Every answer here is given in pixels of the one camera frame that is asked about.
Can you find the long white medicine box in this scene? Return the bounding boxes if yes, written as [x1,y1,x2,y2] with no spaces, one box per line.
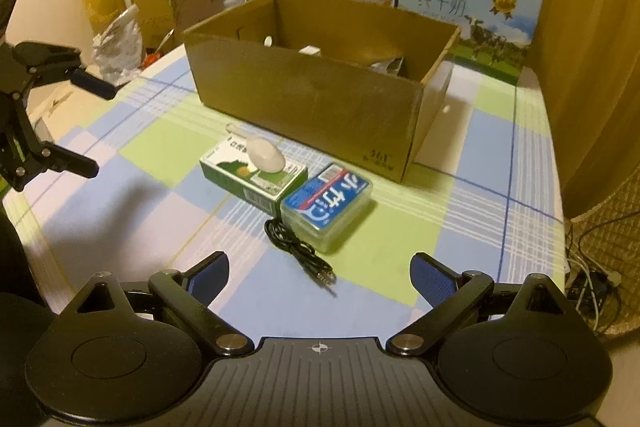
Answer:
[298,46,321,56]

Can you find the black audio cable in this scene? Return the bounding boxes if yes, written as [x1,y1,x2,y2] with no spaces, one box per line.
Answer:
[262,215,339,287]

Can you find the beige printed side cloth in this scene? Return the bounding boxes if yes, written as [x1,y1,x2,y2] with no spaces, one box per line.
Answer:
[27,81,102,143]

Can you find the wooden door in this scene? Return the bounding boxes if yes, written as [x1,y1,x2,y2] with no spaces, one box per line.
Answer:
[529,0,639,218]

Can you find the white speckled spoon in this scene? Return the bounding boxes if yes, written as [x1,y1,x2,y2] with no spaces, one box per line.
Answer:
[226,124,286,173]

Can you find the beige quilted chair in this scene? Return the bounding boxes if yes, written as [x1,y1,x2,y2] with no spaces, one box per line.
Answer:
[567,171,639,339]

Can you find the light blue milk carton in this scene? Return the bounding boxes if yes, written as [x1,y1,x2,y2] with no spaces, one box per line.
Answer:
[398,0,542,84]

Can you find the checked tablecloth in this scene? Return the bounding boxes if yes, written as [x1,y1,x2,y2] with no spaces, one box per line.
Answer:
[2,50,565,339]

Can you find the clear box blue label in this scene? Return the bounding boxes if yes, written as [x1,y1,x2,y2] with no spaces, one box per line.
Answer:
[280,162,373,253]

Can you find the green white spray box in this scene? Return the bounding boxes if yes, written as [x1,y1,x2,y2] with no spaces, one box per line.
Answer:
[200,134,308,217]

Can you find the brown cardboard sorting box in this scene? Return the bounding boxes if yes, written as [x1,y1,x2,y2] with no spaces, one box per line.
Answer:
[183,0,460,182]

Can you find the crumpled white plastic bag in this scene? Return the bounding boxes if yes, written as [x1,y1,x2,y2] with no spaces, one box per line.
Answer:
[92,4,144,88]

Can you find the silver foil pouch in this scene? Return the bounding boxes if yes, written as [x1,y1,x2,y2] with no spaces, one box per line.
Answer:
[369,57,406,77]

